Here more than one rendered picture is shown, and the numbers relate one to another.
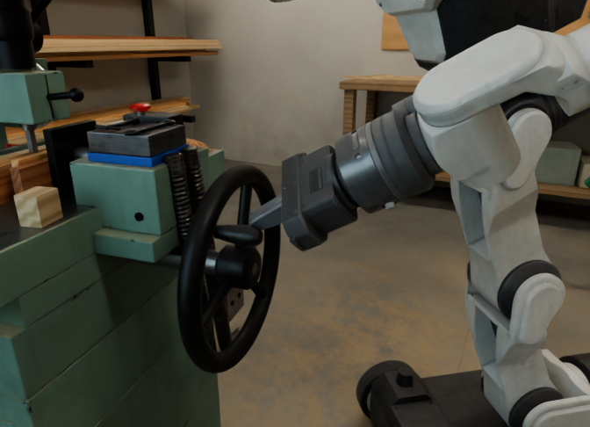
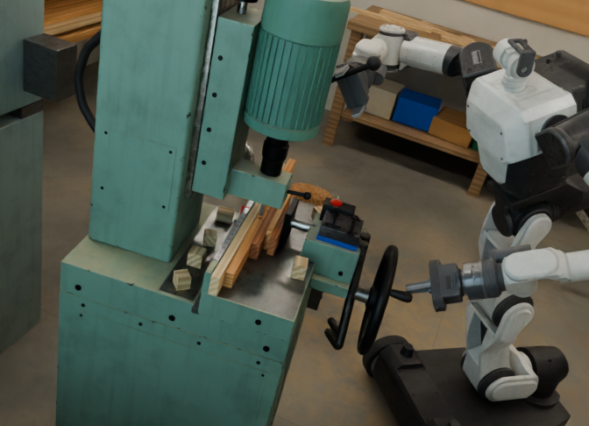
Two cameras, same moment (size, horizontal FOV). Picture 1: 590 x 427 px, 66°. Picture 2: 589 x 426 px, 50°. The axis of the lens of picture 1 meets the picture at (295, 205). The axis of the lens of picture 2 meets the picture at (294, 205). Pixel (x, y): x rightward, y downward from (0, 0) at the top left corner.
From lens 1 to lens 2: 1.12 m
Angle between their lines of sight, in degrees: 15
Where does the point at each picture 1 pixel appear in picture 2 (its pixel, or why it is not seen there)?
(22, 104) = (277, 199)
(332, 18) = not seen: outside the picture
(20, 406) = (278, 365)
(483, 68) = (534, 266)
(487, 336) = (476, 331)
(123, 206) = (331, 266)
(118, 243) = (326, 286)
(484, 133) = (528, 285)
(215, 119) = not seen: hidden behind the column
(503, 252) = not seen: hidden behind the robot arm
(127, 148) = (344, 239)
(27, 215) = (297, 273)
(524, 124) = (536, 224)
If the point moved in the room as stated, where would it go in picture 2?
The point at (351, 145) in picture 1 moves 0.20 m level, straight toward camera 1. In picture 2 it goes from (472, 275) to (494, 337)
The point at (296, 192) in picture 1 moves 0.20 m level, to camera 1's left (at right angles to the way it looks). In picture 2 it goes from (439, 286) to (356, 277)
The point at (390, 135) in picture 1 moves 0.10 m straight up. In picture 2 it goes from (491, 277) to (507, 240)
